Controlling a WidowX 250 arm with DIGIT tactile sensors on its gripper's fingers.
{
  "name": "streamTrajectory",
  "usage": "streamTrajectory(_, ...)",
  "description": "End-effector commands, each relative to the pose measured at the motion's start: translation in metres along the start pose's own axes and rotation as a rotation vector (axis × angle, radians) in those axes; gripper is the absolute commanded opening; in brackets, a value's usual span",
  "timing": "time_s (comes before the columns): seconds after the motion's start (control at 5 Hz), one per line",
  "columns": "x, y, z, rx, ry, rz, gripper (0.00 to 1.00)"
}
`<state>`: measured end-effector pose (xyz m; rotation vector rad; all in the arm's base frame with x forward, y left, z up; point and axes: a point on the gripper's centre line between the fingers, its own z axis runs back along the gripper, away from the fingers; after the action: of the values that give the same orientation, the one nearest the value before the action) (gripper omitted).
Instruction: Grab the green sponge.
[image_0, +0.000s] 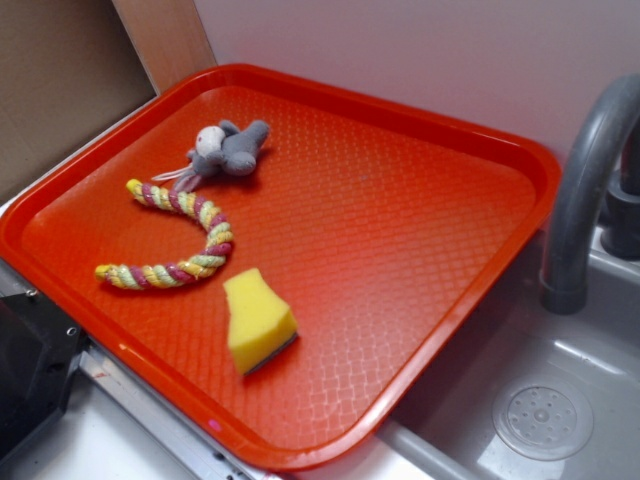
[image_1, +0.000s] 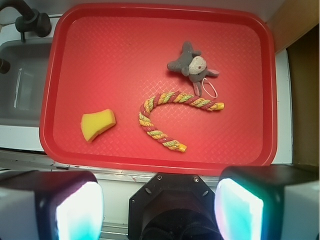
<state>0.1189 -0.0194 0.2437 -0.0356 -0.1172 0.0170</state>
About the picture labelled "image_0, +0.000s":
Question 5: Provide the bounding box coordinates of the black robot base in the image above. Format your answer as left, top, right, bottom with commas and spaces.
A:
1, 289, 86, 463

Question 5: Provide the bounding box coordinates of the yellow sponge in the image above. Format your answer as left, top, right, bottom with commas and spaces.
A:
223, 268, 298, 375

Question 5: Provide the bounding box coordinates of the orange plastic tray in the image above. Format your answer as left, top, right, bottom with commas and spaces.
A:
1, 65, 560, 472

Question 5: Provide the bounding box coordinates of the grey plush animal toy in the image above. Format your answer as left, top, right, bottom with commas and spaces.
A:
152, 120, 270, 193

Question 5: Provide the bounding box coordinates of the grey toy sink basin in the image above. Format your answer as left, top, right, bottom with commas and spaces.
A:
380, 237, 639, 479

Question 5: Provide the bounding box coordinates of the grey curved faucet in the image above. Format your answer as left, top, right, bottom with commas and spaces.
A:
540, 73, 639, 315

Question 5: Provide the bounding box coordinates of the sink drain strainer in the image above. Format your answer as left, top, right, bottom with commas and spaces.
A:
492, 377, 594, 461

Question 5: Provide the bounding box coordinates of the brown cardboard panel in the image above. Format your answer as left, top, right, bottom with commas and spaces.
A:
1, 1, 216, 201

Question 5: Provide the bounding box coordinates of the multicolour braided rope toy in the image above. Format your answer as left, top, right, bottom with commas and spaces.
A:
94, 179, 234, 291

